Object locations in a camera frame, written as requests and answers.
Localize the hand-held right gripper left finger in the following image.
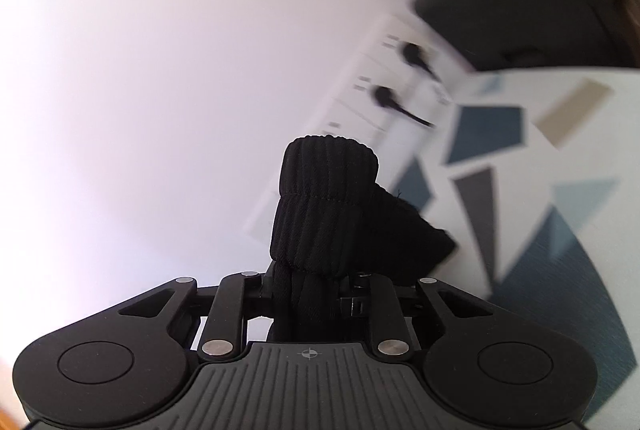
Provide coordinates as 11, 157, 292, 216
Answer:
117, 271, 276, 358

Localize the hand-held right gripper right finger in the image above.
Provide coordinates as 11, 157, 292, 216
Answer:
337, 271, 498, 357

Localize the black ribbed knit garment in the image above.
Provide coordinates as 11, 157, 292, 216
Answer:
267, 135, 459, 344

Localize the geometric patterned bed sheet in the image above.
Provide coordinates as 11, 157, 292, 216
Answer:
390, 68, 640, 430

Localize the white wall socket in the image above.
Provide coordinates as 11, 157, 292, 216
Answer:
299, 107, 390, 161
326, 60, 420, 134
357, 13, 453, 85

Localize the black plug with cable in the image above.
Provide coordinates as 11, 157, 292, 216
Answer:
373, 85, 437, 129
400, 41, 437, 77

